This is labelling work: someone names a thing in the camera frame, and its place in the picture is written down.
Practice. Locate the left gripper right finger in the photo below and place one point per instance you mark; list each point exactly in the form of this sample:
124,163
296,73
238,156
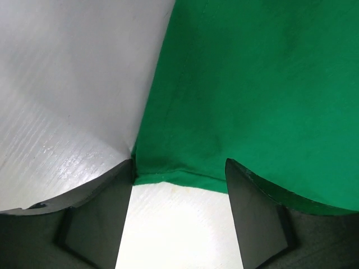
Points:
277,228

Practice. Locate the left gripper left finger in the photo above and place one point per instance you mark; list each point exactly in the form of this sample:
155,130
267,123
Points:
81,228

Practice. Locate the green t shirt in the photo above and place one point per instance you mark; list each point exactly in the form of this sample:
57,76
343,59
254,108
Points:
270,84

